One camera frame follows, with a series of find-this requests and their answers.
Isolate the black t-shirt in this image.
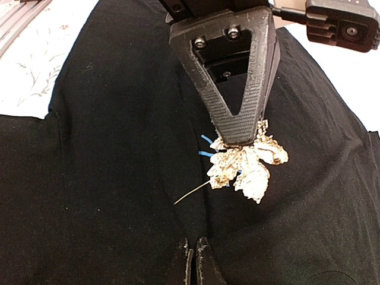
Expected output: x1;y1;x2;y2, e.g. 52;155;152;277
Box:
1;1;379;284

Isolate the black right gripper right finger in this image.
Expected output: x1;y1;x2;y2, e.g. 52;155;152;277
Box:
196;236;227;285

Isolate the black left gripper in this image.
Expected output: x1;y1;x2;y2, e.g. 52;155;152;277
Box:
159;0;280;145

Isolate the sparkling brooch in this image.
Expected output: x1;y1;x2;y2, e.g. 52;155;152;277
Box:
175;119;289;204

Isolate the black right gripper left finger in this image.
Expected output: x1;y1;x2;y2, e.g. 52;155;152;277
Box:
176;238;194;285

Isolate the floral tablecloth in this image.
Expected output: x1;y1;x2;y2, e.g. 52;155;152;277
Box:
1;0;97;119

